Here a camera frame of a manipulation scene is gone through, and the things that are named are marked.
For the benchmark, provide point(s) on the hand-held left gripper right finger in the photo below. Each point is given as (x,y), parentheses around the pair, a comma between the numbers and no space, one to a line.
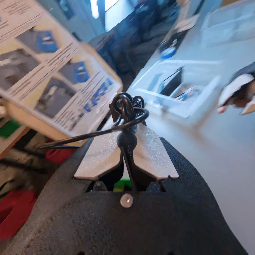
(155,155)

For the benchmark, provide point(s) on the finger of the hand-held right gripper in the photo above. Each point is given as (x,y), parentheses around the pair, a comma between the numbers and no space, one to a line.
(249,109)

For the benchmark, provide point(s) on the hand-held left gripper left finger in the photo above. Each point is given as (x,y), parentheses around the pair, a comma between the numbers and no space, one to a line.
(99,157)

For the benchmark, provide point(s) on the blue tape roll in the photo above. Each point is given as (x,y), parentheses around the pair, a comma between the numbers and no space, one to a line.
(167,54)

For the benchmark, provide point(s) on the wooden instruction sheet board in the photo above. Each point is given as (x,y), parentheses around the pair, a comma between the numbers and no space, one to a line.
(49,59)

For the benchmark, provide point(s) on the clear plastic container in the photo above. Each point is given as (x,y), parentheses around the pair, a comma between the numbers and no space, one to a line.
(229,23)

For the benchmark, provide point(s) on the clear plastic bin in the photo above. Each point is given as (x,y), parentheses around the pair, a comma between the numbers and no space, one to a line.
(189,69)

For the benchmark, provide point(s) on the person's right hand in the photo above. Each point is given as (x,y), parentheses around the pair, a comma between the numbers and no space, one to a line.
(242,99)

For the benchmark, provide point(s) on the green plastic bin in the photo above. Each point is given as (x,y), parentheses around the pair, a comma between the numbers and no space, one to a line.
(8,128)
(121,184)

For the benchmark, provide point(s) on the red plastic bin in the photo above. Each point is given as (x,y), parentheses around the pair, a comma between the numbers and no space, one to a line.
(14,213)
(59,153)

